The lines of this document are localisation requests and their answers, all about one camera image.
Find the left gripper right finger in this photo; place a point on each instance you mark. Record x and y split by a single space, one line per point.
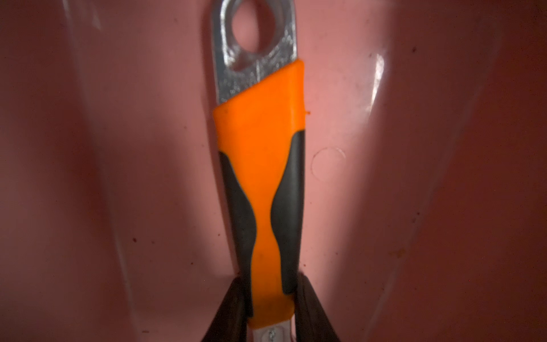
311 321

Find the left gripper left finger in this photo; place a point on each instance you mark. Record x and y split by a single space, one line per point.
229 323

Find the pink plastic storage box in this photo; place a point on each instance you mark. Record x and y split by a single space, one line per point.
425 170

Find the orange handled adjustable wrench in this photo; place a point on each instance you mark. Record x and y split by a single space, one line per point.
260 121

